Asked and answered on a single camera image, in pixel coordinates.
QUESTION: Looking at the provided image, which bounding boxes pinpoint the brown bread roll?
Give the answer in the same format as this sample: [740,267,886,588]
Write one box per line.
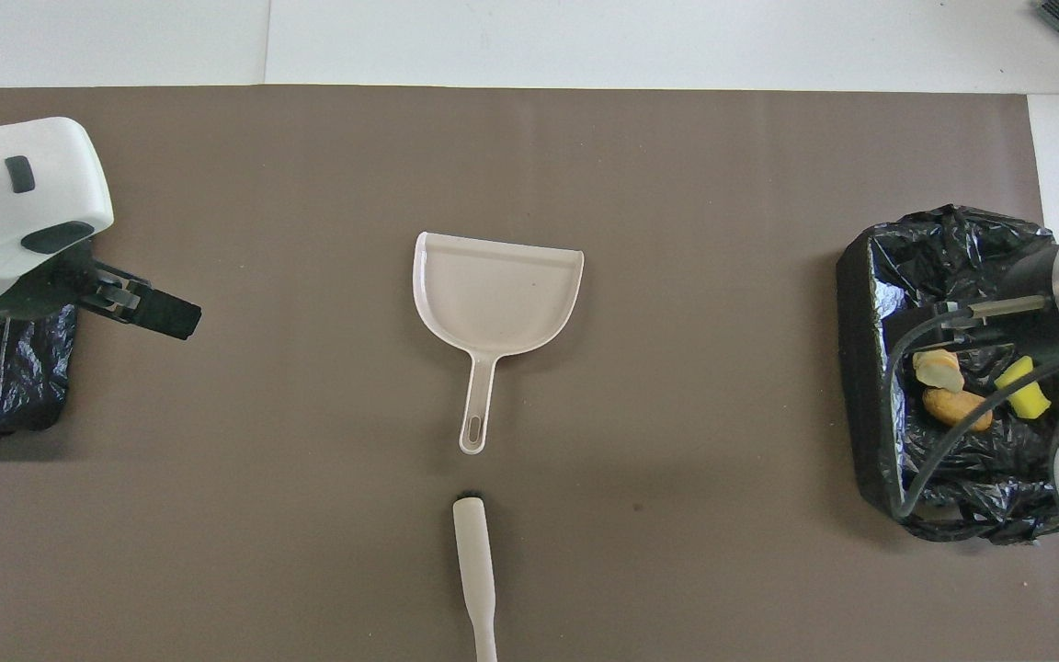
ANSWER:
[921,387,994,434]

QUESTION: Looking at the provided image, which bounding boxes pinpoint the pale tan sponge scrap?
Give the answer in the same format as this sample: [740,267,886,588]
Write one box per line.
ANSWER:
[913,349,965,394]

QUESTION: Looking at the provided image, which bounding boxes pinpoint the beige hand brush black bristles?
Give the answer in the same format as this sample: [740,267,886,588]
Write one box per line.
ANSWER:
[452,496,500,662]

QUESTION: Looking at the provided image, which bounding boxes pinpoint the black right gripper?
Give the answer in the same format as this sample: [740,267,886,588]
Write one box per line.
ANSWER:
[1006,245,1059,366]

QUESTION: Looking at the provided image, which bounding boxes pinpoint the pale pink plastic dustpan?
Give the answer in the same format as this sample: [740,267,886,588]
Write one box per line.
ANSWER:
[412,232,586,456]

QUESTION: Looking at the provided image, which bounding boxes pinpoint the bin lined with black bag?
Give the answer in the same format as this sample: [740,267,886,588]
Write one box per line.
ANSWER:
[837,204,1059,543]
[0,303,79,443]

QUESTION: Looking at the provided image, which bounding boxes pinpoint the bright yellow sponge piece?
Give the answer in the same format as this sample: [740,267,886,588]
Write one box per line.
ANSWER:
[994,356,1052,420]

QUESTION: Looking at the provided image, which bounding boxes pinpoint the brown paper table mat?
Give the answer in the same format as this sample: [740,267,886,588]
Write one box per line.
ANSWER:
[0,86,1059,662]

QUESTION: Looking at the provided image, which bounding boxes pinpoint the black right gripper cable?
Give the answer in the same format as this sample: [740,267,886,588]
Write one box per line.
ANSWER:
[887,295,1059,521]

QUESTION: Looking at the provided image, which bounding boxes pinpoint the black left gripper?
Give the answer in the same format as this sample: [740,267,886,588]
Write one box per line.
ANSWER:
[0,241,203,342]

